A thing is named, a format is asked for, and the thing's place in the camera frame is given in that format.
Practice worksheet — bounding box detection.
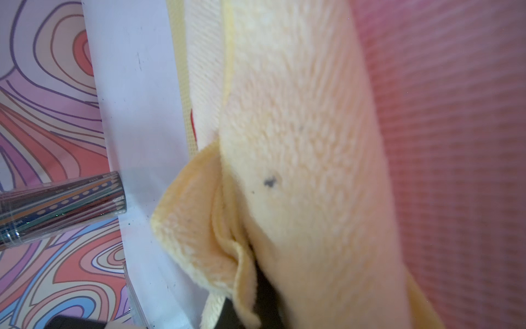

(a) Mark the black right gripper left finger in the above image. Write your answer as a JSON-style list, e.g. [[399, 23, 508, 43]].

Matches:
[[215, 302, 245, 329]]

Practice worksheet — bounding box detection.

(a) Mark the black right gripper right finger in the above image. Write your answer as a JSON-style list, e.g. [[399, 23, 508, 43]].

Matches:
[[254, 263, 286, 329]]

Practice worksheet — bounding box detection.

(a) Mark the yellow microfiber cloth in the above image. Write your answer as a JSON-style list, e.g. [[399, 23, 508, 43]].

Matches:
[[150, 1, 443, 328]]

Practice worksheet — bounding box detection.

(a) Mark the pale yellow document bag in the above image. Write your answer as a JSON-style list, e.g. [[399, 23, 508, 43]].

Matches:
[[166, 0, 198, 158]]

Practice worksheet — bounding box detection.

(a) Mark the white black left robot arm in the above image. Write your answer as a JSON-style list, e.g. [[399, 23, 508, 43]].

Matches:
[[44, 315, 145, 329]]

